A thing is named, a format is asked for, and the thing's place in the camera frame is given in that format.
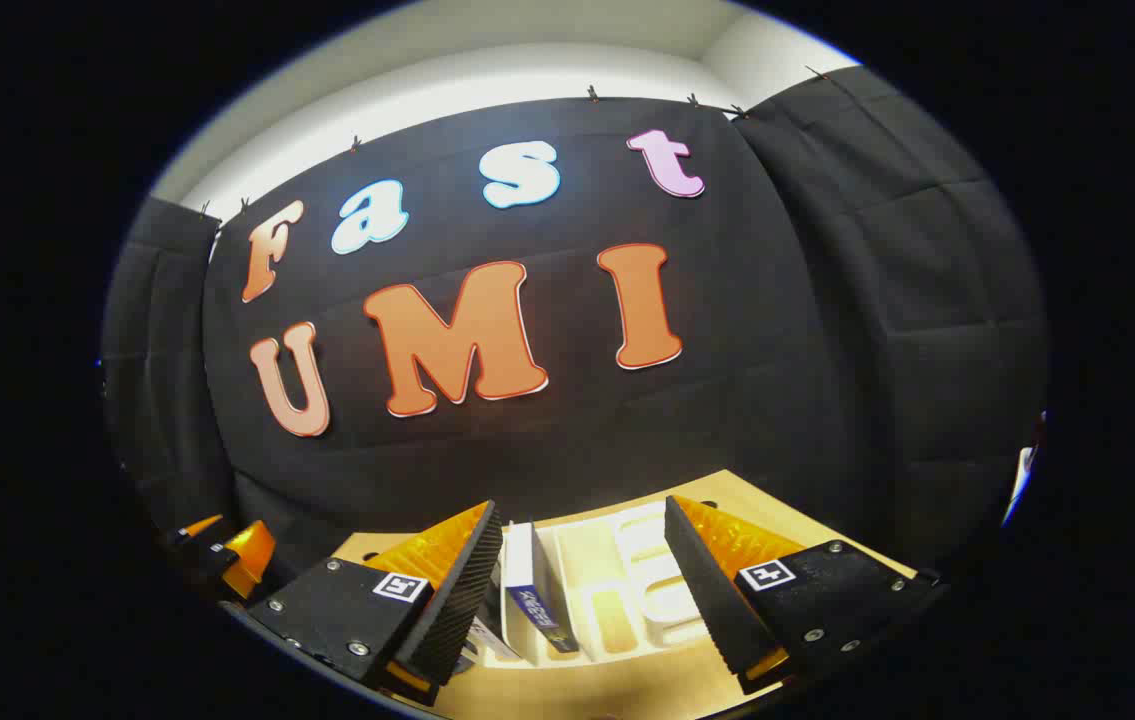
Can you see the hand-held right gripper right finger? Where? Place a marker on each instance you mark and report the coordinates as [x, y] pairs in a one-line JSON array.
[[702, 590]]

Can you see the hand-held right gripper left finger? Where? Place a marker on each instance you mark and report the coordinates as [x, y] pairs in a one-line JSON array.
[[462, 600]]

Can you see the black backdrop cloth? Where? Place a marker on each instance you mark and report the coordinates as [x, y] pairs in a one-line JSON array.
[[777, 350]]

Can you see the white plastic bookshelf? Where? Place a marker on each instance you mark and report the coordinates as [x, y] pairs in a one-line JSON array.
[[627, 590]]

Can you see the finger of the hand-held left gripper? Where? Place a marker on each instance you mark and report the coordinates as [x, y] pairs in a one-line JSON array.
[[249, 555], [199, 527]]

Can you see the blue cover book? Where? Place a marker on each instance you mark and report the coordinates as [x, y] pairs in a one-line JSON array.
[[532, 590]]

